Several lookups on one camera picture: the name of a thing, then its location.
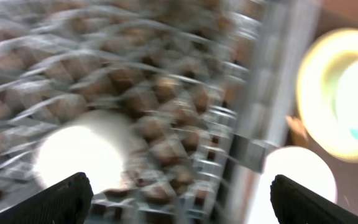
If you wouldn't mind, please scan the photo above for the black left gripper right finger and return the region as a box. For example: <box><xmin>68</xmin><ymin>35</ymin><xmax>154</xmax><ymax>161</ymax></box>
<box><xmin>270</xmin><ymin>174</ymin><xmax>358</xmax><ymax>224</ymax></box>

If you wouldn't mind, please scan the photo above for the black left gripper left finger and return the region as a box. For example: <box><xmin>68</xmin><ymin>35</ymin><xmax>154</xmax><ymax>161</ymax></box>
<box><xmin>0</xmin><ymin>172</ymin><xmax>93</xmax><ymax>224</ymax></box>

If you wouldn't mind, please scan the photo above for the pink plastic bowl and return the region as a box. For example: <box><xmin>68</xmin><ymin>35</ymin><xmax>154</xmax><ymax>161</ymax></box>
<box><xmin>246</xmin><ymin>146</ymin><xmax>337</xmax><ymax>224</ymax></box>

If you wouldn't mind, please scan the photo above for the yellow plastic plate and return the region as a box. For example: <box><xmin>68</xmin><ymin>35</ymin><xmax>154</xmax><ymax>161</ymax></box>
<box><xmin>296</xmin><ymin>28</ymin><xmax>358</xmax><ymax>163</ymax></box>

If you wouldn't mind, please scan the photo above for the grey plastic dishwasher rack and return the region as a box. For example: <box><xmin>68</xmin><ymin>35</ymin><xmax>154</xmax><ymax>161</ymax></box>
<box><xmin>0</xmin><ymin>1</ymin><xmax>320</xmax><ymax>223</ymax></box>

